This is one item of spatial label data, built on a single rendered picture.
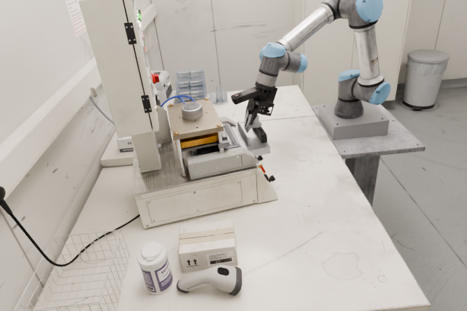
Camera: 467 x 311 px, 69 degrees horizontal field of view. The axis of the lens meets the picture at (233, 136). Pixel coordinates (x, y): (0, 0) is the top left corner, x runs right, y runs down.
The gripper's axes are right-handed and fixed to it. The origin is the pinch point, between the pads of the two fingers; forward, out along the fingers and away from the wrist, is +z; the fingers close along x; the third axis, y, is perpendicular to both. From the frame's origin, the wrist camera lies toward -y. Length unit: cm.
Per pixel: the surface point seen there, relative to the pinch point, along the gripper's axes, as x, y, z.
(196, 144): -10.4, -21.2, 4.2
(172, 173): -9.4, -27.3, 17.9
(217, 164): -16.4, -13.6, 7.9
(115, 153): 38, -48, 40
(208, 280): -51, -19, 27
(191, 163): -16.1, -22.9, 8.8
